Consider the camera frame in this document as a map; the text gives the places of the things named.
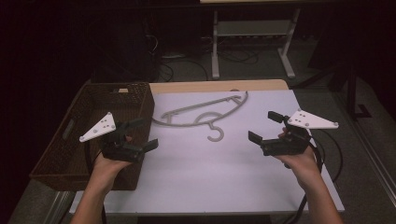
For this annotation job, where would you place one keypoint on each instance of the metal floor rail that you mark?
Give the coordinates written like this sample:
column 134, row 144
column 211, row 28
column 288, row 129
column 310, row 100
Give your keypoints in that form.
column 373, row 158

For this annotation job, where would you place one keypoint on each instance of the brown wicker basket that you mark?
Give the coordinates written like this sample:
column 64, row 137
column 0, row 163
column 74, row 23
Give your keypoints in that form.
column 62, row 158

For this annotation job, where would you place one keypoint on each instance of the person's left hand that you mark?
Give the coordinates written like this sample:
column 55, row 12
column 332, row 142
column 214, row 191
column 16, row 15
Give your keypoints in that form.
column 109, row 169

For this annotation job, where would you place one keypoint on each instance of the grey clothes hanger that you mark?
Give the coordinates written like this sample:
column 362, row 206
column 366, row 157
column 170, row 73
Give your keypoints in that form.
column 193, row 123

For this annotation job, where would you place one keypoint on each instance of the person's right hand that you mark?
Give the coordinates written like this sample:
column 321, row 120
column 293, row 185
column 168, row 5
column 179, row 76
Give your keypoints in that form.
column 303, row 166

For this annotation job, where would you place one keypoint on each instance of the white mat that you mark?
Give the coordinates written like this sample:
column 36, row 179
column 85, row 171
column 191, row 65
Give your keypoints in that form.
column 193, row 174

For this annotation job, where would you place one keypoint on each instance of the black stand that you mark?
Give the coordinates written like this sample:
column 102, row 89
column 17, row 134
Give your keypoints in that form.
column 351, row 93

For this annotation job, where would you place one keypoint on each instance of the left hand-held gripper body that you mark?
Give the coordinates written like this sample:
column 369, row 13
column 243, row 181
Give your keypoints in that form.
column 102, row 126

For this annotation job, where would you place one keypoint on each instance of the white metal stand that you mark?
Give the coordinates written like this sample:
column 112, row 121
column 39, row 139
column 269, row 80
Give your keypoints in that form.
column 214, row 46

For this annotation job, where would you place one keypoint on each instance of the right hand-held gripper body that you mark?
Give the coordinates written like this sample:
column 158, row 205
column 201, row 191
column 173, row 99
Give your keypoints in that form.
column 289, row 146

